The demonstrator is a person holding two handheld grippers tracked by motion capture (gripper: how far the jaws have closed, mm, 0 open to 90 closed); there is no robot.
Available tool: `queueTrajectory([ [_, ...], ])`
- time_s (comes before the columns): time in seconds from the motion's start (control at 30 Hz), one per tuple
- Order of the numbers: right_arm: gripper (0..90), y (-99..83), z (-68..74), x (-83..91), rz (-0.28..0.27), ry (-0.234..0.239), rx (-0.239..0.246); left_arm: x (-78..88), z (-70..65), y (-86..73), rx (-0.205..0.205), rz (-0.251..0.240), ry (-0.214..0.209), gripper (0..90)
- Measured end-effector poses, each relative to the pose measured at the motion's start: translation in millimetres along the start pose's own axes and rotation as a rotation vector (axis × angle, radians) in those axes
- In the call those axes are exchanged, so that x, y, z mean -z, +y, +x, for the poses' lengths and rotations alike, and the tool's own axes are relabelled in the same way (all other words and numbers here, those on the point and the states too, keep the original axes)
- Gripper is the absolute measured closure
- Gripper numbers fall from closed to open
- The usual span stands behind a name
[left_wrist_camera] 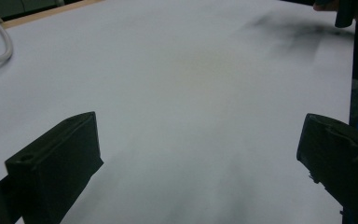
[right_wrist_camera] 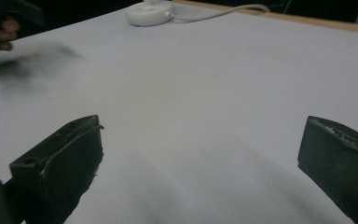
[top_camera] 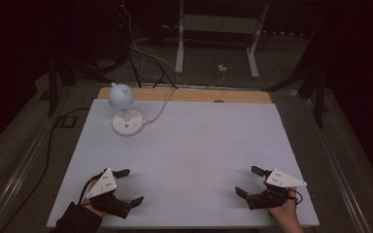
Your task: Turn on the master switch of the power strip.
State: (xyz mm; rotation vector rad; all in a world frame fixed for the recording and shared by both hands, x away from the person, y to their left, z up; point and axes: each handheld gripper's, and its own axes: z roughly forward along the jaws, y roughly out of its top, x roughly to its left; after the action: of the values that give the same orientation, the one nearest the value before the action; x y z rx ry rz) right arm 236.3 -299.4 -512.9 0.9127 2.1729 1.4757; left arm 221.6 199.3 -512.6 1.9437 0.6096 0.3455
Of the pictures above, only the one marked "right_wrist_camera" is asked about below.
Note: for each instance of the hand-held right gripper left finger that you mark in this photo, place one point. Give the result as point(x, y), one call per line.
point(65, 168)

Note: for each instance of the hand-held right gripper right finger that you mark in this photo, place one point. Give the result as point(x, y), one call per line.
point(338, 161)

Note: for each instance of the white lamp base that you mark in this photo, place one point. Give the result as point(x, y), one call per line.
point(149, 13)

